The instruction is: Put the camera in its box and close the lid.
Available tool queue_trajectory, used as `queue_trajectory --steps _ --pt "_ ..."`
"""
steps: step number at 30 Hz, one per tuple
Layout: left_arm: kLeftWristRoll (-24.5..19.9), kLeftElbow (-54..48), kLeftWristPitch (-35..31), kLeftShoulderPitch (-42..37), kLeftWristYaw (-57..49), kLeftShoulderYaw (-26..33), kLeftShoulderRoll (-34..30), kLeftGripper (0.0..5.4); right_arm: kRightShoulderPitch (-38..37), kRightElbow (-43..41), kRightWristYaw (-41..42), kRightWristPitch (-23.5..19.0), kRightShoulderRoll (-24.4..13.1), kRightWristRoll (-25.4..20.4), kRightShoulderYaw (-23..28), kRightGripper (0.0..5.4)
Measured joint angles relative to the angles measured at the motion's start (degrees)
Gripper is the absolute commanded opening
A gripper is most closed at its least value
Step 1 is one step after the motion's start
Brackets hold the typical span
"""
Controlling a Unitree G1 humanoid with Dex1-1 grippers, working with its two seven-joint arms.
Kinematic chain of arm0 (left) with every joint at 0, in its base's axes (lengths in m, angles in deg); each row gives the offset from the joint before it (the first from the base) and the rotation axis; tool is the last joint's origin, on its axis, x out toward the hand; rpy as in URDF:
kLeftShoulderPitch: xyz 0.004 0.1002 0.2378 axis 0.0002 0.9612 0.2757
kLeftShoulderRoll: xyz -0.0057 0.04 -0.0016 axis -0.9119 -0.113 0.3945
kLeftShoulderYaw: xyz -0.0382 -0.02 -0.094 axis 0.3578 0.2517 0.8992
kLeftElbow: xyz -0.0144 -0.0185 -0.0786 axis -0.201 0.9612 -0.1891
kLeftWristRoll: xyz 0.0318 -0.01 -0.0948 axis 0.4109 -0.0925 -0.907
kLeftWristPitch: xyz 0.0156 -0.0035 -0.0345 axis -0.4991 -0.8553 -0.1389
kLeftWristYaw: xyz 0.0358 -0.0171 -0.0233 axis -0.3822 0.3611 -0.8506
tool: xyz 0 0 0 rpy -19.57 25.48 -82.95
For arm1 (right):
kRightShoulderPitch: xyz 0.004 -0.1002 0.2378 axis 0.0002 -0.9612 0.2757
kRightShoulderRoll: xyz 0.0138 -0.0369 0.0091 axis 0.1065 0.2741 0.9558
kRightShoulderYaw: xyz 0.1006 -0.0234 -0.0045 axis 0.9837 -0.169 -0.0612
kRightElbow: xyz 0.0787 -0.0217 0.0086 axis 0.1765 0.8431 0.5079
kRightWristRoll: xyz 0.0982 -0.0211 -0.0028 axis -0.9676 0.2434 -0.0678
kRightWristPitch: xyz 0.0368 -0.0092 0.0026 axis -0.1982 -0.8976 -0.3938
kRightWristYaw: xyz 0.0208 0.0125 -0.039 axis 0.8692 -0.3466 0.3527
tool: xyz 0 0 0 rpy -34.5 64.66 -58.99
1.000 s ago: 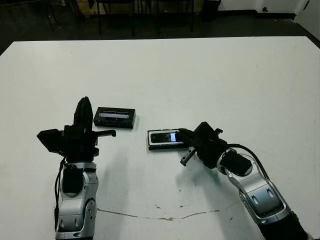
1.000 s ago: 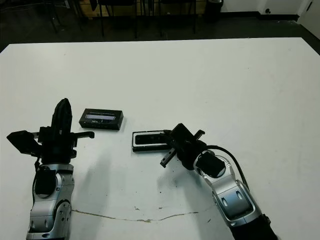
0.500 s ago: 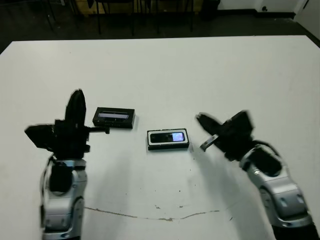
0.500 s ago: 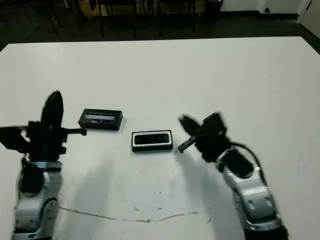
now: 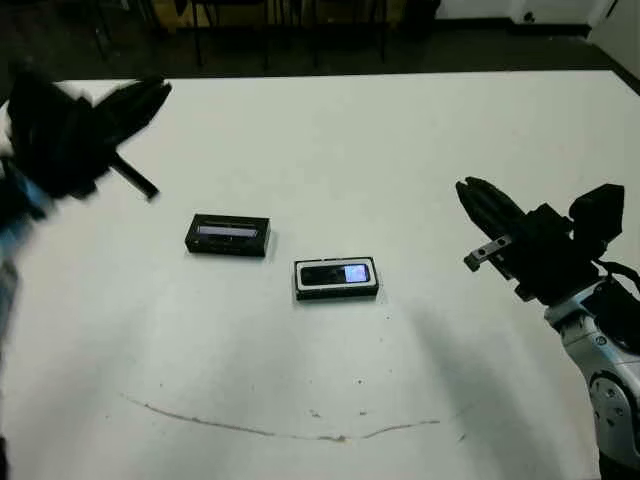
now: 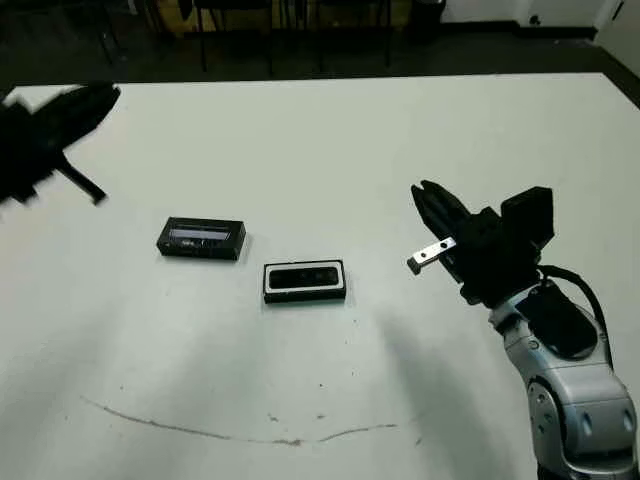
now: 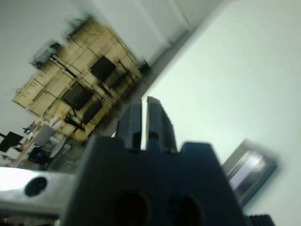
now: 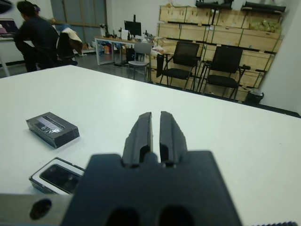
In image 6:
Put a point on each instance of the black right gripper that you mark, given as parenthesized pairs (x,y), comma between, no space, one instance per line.
(490,265)

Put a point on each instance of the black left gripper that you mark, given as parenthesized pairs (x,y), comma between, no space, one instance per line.
(25,155)

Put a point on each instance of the black box lid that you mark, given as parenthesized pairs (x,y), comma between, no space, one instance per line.
(172,235)

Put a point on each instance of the black box base white insert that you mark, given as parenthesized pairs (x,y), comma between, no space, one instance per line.
(305,298)

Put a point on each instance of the black trash bin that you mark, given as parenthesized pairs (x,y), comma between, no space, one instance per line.
(425,20)

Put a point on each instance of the small black round object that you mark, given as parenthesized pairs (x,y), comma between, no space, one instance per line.
(535,19)

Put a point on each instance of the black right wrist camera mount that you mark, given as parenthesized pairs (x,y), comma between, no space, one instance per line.
(530,215)

